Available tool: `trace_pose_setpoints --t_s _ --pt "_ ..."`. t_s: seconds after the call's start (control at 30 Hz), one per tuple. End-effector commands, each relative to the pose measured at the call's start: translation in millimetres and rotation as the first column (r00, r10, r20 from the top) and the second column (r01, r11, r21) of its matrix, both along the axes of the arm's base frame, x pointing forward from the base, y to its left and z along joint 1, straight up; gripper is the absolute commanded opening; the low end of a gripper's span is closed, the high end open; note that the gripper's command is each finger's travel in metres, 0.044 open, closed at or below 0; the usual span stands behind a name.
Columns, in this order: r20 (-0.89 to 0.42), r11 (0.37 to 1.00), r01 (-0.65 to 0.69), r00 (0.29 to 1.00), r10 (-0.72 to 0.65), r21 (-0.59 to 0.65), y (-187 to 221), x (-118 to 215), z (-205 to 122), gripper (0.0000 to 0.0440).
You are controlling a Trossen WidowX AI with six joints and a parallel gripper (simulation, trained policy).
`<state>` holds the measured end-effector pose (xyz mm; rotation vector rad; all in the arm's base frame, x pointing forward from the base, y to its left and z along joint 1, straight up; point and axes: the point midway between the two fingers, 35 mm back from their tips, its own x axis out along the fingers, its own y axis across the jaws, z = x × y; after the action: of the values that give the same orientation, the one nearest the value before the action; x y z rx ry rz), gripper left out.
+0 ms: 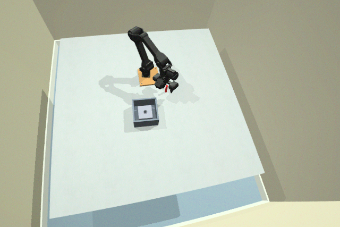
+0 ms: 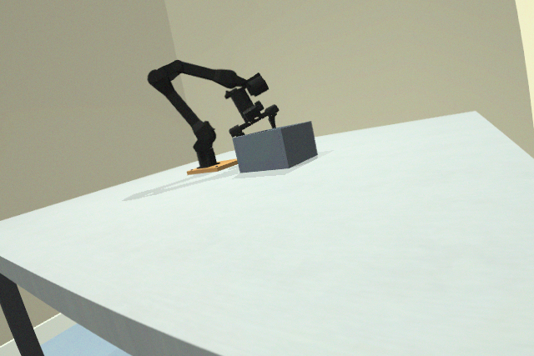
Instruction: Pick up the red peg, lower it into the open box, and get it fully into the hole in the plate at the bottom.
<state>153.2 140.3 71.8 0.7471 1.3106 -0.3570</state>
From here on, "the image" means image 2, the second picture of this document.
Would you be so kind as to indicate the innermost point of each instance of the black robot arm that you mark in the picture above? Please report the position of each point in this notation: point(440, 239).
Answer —
point(161, 79)

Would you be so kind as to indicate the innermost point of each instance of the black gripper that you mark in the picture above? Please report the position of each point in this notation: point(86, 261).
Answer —
point(271, 112)

